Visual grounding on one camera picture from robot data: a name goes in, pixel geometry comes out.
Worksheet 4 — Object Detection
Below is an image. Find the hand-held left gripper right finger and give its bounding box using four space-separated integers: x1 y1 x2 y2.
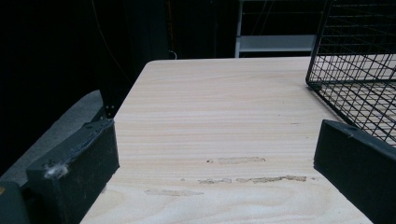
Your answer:
313 119 396 224

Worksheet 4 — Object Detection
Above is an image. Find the black wire basket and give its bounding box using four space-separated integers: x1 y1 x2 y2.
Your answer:
304 0 396 147

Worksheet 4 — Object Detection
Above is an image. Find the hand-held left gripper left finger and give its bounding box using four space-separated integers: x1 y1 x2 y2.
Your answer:
25 118 120 224

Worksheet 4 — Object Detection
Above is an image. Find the white metal shelf frame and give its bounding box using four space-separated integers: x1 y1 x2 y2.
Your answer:
233 0 328 59

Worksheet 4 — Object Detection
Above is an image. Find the thin hanging cable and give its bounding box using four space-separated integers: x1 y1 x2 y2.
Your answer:
90 0 134 84

